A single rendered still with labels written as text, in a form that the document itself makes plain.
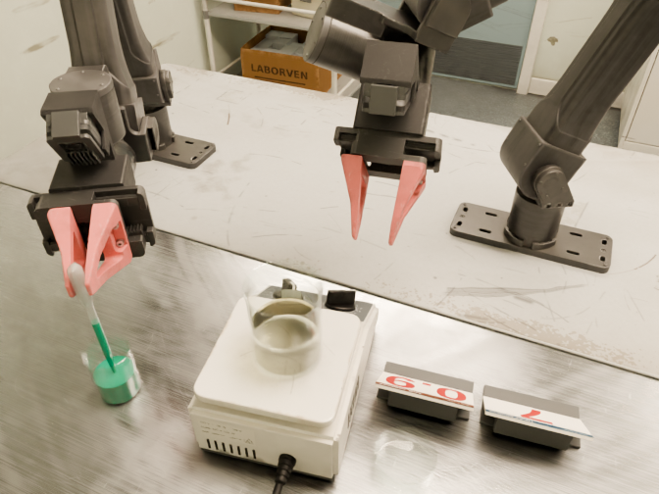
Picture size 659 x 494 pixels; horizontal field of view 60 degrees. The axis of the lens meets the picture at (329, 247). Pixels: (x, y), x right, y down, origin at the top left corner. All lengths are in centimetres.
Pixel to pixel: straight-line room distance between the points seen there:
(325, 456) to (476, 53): 308
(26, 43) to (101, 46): 146
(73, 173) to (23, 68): 155
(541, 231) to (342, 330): 33
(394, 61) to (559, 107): 25
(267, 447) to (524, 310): 34
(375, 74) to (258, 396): 28
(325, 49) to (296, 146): 41
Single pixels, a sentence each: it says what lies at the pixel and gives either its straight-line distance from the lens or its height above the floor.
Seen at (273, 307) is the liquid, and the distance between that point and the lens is 49.
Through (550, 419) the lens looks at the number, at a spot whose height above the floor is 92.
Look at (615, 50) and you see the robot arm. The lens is 67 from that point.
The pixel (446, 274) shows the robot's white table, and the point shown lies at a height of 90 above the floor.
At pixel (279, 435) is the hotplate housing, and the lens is 49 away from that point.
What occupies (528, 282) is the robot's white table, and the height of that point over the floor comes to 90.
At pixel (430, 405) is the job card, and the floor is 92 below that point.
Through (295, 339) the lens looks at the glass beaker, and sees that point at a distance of 44.
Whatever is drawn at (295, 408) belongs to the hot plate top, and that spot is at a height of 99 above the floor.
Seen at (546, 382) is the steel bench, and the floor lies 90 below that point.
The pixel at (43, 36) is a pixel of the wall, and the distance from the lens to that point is 218.
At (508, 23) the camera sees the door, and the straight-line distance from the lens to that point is 336.
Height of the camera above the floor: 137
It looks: 40 degrees down
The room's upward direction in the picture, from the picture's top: straight up
